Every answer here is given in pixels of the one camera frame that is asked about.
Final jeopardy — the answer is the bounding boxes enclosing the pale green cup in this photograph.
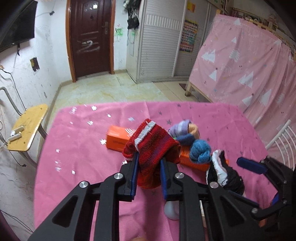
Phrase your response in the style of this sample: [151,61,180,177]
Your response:
[164,201,180,220]

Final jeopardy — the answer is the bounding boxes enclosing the black white sock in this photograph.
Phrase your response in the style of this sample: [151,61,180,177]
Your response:
[206,150,245,195]

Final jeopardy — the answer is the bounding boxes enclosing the blue yarn ball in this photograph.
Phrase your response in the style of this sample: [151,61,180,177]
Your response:
[176,133,212,164]

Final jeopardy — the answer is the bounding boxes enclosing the red knitted sock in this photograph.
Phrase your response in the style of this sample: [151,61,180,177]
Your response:
[122,118,181,189]

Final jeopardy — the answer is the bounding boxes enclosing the orange carton box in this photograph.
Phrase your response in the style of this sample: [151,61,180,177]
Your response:
[105,124,230,172]

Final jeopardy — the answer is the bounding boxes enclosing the purple orange sock bundle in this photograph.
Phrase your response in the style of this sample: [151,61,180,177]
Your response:
[168,120,200,139]

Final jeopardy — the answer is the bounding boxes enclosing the white metal chair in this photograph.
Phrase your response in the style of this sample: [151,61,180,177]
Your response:
[265,120,296,170]

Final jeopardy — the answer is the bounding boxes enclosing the pink tree pattern curtain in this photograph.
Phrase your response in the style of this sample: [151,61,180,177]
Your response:
[189,15,295,161]

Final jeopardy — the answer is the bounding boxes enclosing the yellow wooden chair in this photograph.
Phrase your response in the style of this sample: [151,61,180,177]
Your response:
[1,87,48,168]

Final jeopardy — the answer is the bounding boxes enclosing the white power strip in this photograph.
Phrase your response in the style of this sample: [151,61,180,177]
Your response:
[8,126,25,142]

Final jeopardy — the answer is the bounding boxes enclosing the white louvered wardrobe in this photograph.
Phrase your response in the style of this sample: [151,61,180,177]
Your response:
[126,1,225,83]

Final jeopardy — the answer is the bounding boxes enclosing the dark brown door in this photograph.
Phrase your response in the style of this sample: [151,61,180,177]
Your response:
[66,1,116,82]

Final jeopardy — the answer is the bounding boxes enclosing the black hanging bags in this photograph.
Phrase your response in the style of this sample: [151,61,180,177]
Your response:
[123,0,142,30]

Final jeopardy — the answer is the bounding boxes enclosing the colourful wall chart poster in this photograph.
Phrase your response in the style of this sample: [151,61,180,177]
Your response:
[179,20,198,53]

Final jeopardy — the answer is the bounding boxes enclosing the black wall television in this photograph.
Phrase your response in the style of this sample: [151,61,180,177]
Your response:
[1,1,38,52]

